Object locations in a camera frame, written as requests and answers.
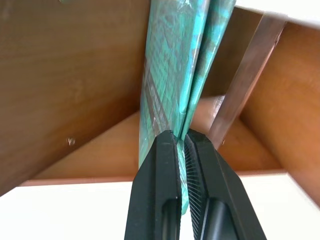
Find teal patterned book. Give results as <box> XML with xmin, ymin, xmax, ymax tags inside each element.
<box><xmin>137</xmin><ymin>0</ymin><xmax>237</xmax><ymax>216</ymax></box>

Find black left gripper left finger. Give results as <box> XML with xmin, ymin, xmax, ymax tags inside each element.
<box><xmin>124</xmin><ymin>130</ymin><xmax>183</xmax><ymax>240</ymax></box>

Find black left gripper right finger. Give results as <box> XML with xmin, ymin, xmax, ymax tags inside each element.
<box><xmin>184</xmin><ymin>128</ymin><xmax>268</xmax><ymax>240</ymax></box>

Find wooden bookshelf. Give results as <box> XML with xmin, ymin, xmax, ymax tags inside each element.
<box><xmin>0</xmin><ymin>0</ymin><xmax>320</xmax><ymax>207</ymax></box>

